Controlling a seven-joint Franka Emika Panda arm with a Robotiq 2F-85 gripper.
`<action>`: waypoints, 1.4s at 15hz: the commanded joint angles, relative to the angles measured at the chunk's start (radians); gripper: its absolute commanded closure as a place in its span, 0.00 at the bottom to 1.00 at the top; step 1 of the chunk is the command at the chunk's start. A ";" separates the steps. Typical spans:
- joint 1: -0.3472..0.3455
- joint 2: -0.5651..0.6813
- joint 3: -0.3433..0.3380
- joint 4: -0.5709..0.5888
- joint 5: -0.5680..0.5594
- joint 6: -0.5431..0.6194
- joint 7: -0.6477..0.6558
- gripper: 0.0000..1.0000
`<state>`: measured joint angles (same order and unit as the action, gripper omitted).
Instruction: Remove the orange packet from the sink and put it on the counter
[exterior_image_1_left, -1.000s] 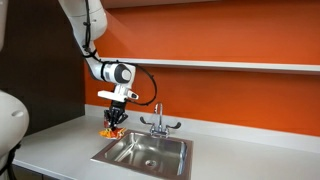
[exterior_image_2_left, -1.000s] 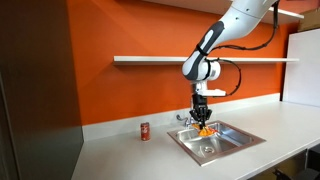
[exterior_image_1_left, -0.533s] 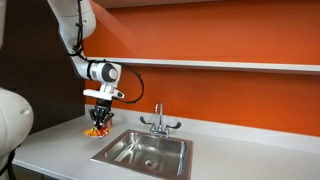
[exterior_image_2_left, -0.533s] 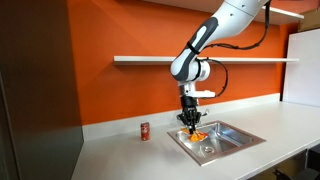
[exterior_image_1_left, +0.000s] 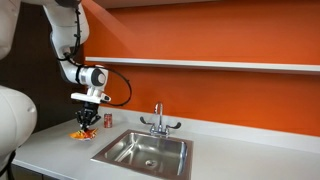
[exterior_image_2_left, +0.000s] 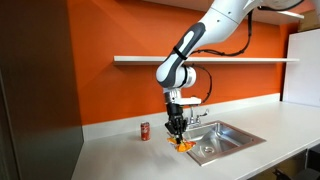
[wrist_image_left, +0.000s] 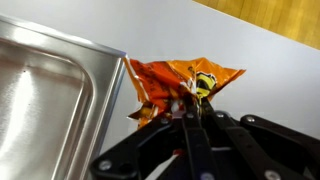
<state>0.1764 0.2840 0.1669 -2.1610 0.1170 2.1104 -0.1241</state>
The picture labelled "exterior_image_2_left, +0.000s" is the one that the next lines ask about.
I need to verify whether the orange snack packet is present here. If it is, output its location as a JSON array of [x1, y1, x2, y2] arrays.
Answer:
[[166, 135, 198, 154]]

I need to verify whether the black chair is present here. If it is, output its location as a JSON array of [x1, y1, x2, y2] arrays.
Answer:
[[272, 143, 320, 180]]

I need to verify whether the brown cardboard box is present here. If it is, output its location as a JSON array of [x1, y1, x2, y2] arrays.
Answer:
[[297, 9, 320, 33]]

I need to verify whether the chrome two-handle faucet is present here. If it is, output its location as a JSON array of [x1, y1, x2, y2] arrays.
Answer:
[[185, 105, 210, 130]]

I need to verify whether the white board panel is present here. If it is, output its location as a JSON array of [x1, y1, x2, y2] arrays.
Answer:
[[282, 28, 320, 108]]

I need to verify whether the red soda can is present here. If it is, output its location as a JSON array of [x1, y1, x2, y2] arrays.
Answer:
[[140, 121, 152, 142]]

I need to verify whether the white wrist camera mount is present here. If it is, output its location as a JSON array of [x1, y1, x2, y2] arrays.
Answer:
[[171, 96, 203, 107]]

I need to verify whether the stainless steel sink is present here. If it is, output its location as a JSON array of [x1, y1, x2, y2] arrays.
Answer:
[[166, 120, 267, 167]]

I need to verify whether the dark cabinet panel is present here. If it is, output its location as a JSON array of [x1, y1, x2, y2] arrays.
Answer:
[[0, 0, 84, 180]]

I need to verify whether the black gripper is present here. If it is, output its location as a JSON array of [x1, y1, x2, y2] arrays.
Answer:
[[164, 101, 188, 145]]

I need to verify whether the long white wall shelf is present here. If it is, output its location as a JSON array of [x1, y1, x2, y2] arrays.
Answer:
[[113, 55, 300, 66]]

